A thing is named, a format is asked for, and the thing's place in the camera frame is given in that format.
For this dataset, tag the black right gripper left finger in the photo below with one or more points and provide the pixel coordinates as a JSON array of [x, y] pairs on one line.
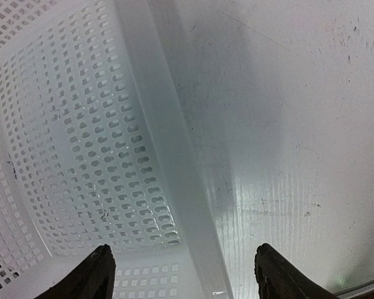
[[94, 277]]

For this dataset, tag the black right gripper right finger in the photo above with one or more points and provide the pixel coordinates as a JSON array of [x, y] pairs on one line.
[[278, 278]]

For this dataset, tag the white perforated plastic basket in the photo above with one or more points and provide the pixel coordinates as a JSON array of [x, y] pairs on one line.
[[94, 150]]

